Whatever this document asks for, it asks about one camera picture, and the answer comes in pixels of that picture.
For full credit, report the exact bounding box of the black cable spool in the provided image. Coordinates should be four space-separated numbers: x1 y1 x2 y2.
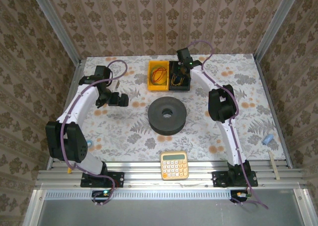
147 96 187 136

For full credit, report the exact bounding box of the black plastic bin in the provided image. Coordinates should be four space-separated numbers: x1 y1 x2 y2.
168 60 192 92

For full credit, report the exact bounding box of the yellow plastic bin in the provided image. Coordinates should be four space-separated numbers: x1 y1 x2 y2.
147 60 170 91

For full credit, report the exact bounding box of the yellow calculator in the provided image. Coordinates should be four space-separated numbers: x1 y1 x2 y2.
160 151 189 181

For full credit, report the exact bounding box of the light blue cylinder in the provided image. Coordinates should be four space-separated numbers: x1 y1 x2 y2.
262 133 275 146

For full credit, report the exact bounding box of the grey metal panel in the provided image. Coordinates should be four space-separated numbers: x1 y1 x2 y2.
22 188 318 226

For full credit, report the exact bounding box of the red cable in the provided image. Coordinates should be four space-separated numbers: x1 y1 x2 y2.
152 67 166 83

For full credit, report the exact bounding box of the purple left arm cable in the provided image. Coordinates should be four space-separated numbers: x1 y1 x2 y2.
59 59 129 207

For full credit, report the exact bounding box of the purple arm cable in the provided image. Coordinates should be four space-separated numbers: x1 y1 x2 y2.
59 59 129 207
186 39 269 210

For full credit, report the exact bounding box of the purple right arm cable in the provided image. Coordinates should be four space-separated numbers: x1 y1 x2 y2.
186 39 269 210

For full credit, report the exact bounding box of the green cable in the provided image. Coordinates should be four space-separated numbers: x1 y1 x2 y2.
150 65 167 84

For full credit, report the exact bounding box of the aluminium frame post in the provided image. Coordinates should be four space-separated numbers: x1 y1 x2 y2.
253 0 303 61
27 0 83 63

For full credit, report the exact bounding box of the aluminium mounting rail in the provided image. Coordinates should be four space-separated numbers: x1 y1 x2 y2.
34 160 309 191

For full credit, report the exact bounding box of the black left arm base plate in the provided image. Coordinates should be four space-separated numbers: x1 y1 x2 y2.
80 171 125 188

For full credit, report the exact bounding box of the white slotted cable duct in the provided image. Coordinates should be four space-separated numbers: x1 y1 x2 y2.
44 190 233 201

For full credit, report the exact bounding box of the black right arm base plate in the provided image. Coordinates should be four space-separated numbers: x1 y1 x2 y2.
211 170 258 188

